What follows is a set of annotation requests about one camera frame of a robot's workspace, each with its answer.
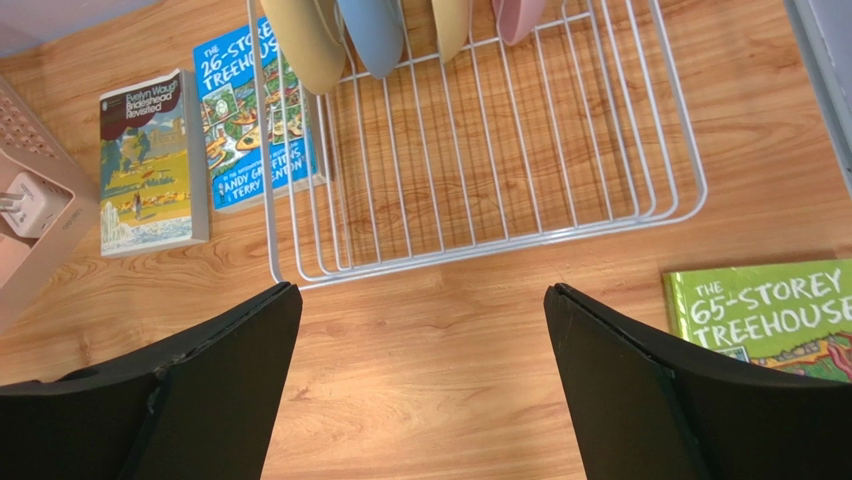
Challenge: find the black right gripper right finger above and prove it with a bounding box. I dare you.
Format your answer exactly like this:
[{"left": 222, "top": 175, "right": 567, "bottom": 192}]
[{"left": 544, "top": 284, "right": 851, "bottom": 479}]

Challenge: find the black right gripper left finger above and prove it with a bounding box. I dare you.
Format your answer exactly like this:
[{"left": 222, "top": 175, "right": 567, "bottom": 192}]
[{"left": 1, "top": 282, "right": 303, "bottom": 479}]

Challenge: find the yellow plate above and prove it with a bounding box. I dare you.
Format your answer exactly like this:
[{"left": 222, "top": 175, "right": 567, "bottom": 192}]
[
  {"left": 260, "top": 0, "right": 346, "bottom": 95},
  {"left": 431, "top": 0, "right": 472, "bottom": 64}
]

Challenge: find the pink plate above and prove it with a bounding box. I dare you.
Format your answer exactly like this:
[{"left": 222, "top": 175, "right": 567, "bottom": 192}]
[{"left": 491, "top": 0, "right": 547, "bottom": 46}]

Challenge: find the blue plate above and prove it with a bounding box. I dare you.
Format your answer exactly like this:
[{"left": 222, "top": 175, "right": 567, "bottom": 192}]
[{"left": 337, "top": 0, "right": 404, "bottom": 79}]

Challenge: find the green 65-Storey Treehouse book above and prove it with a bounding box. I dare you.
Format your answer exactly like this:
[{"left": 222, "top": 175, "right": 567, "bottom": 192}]
[{"left": 663, "top": 259, "right": 851, "bottom": 383}]

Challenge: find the pink desk file organizer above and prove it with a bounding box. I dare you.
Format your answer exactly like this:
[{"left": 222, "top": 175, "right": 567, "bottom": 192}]
[{"left": 1, "top": 80, "right": 99, "bottom": 331}]

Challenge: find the white power adapter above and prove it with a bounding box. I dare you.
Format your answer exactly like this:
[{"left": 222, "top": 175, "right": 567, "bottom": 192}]
[{"left": 1, "top": 171, "right": 72, "bottom": 239}]

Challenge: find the Brideshead Revisited book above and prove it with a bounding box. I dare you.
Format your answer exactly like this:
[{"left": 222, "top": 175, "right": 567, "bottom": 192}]
[{"left": 98, "top": 69, "right": 210, "bottom": 258}]

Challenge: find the blue 26-Storey Treehouse book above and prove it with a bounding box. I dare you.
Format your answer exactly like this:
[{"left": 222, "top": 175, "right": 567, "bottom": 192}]
[{"left": 193, "top": 18, "right": 327, "bottom": 213}]

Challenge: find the white wire dish rack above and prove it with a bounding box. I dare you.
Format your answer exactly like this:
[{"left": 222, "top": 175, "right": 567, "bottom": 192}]
[{"left": 264, "top": 1, "right": 708, "bottom": 289}]

